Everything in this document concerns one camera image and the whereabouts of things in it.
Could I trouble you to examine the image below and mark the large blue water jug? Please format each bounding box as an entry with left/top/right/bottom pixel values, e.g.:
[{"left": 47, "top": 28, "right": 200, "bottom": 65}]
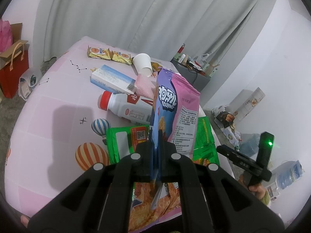
[{"left": 239, "top": 134, "right": 260, "bottom": 157}]

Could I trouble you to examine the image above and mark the green snack bag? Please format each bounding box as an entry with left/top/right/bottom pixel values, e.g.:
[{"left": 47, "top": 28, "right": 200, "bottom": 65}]
[{"left": 107, "top": 117, "right": 220, "bottom": 166}]

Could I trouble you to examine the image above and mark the grey curtain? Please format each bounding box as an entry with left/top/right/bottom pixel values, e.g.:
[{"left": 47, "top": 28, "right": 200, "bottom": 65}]
[{"left": 32, "top": 0, "right": 260, "bottom": 66}]

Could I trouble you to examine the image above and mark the yellow biscuit pack left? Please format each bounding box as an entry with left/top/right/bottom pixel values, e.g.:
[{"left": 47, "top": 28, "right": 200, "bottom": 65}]
[{"left": 87, "top": 47, "right": 112, "bottom": 60}]

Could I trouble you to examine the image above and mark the yellow biscuit pack right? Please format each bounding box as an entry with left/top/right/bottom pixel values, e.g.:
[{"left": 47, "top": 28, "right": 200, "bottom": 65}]
[{"left": 109, "top": 50, "right": 132, "bottom": 65}]

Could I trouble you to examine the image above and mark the blue white tissue box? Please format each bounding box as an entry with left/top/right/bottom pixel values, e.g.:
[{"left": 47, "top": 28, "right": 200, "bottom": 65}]
[{"left": 90, "top": 65, "right": 135, "bottom": 94}]

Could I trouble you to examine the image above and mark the red paper gift bag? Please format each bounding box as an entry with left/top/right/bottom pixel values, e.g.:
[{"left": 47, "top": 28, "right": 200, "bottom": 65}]
[{"left": 1, "top": 40, "right": 29, "bottom": 98}]

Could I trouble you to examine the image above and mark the right hand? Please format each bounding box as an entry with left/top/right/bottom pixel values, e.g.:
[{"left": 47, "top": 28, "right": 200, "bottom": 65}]
[{"left": 238, "top": 175, "right": 271, "bottom": 208}]

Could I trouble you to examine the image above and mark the white bag on floor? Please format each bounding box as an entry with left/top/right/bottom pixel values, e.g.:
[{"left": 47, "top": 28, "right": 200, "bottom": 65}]
[{"left": 18, "top": 67, "right": 43, "bottom": 101}]

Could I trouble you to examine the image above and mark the cardboard box pink bag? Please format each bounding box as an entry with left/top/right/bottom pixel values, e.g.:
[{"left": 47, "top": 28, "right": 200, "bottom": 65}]
[{"left": 1, "top": 19, "right": 28, "bottom": 62}]

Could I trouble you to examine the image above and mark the pink foam net sleeve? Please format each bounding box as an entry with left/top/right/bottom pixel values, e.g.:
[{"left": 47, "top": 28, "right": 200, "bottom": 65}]
[{"left": 135, "top": 74, "right": 157, "bottom": 99}]

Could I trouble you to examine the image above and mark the yellow biscuit pack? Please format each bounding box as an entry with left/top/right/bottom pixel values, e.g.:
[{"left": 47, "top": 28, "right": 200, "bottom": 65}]
[
  {"left": 87, "top": 47, "right": 112, "bottom": 60},
  {"left": 109, "top": 50, "right": 132, "bottom": 65}
]

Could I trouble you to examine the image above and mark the white paper cup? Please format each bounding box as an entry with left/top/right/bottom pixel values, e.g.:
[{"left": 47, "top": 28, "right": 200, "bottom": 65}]
[{"left": 133, "top": 53, "right": 153, "bottom": 77}]

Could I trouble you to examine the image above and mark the clear plastic water bottle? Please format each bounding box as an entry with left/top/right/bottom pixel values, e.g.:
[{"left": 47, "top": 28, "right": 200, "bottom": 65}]
[{"left": 263, "top": 160, "right": 304, "bottom": 200}]

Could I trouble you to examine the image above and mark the white yogurt drink bottle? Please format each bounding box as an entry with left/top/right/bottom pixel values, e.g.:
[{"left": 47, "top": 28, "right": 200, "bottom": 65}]
[{"left": 99, "top": 91, "right": 153, "bottom": 125}]

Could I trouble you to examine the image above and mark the pink printed tablecloth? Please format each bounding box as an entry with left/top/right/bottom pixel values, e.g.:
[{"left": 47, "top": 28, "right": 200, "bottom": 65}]
[{"left": 4, "top": 35, "right": 236, "bottom": 226}]

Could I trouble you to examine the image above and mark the pink purple snack bag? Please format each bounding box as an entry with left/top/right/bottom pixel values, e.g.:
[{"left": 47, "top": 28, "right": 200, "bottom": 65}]
[{"left": 129, "top": 69, "right": 200, "bottom": 232}]

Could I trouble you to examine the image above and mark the dark snack box floor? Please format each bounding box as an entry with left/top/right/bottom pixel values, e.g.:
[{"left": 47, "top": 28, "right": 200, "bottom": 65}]
[{"left": 216, "top": 111, "right": 235, "bottom": 128}]

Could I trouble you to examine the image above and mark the rolled calendar poster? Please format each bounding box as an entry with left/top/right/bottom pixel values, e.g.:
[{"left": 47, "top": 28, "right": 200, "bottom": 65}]
[{"left": 233, "top": 87, "right": 265, "bottom": 124}]

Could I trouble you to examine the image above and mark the grey storage cabinet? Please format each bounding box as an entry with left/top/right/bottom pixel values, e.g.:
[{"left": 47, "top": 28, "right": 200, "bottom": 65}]
[{"left": 171, "top": 58, "right": 211, "bottom": 92}]

